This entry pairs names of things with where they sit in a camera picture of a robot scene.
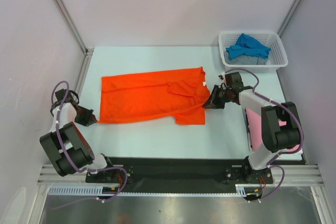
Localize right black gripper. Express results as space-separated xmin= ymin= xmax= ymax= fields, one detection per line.
xmin=203 ymin=84 xmax=232 ymax=109

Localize orange t shirt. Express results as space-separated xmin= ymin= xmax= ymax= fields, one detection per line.
xmin=99 ymin=67 xmax=210 ymax=125

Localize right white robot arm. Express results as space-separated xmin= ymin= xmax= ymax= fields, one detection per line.
xmin=203 ymin=69 xmax=304 ymax=184

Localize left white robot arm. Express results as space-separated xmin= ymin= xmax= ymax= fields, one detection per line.
xmin=39 ymin=89 xmax=116 ymax=182

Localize pink folded t shirt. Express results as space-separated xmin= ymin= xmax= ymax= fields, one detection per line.
xmin=246 ymin=108 xmax=299 ymax=153

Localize grey t shirt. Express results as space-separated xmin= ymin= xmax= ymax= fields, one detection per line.
xmin=224 ymin=52 xmax=269 ymax=66

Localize blue t shirt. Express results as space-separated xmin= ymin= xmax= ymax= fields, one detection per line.
xmin=226 ymin=34 xmax=271 ymax=59

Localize white plastic basket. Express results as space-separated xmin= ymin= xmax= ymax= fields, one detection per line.
xmin=218 ymin=30 xmax=288 ymax=72

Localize left corner aluminium post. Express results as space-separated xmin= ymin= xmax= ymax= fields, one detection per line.
xmin=39 ymin=0 xmax=91 ymax=56

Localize corner aluminium post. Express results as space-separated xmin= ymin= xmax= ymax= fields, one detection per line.
xmin=39 ymin=0 xmax=91 ymax=56
xmin=277 ymin=0 xmax=303 ymax=37

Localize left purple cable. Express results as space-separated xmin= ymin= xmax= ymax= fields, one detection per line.
xmin=49 ymin=81 xmax=129 ymax=210

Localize purple cable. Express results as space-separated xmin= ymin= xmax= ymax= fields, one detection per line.
xmin=223 ymin=68 xmax=305 ymax=201
xmin=49 ymin=81 xmax=129 ymax=210

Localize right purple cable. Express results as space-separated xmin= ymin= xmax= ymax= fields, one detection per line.
xmin=223 ymin=68 xmax=305 ymax=201

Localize white cable duct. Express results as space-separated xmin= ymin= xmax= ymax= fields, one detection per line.
xmin=47 ymin=183 xmax=263 ymax=198

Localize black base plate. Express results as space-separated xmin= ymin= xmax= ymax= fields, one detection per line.
xmin=85 ymin=157 xmax=274 ymax=194

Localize right corner aluminium post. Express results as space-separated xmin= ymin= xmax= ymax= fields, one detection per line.
xmin=277 ymin=0 xmax=303 ymax=37

